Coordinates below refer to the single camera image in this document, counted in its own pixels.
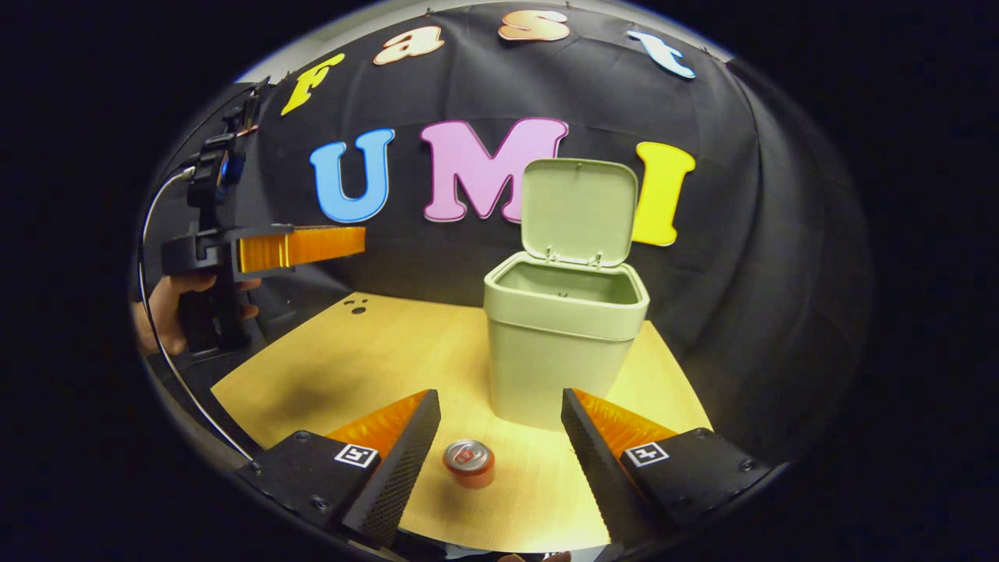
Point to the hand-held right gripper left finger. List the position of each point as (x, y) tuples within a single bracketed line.
[(402, 468)]

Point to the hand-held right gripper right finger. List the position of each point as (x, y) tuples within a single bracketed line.
[(593, 468)]

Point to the wooden desktop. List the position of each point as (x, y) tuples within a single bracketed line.
[(351, 367)]

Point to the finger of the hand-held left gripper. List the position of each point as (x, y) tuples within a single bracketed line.
[(304, 246)]

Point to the red pop can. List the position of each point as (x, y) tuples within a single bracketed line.
[(470, 464)]

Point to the black backdrop cloth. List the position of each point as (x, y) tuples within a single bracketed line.
[(741, 273)]

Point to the pale green desktop garbage bin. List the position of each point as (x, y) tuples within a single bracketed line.
[(562, 359)]

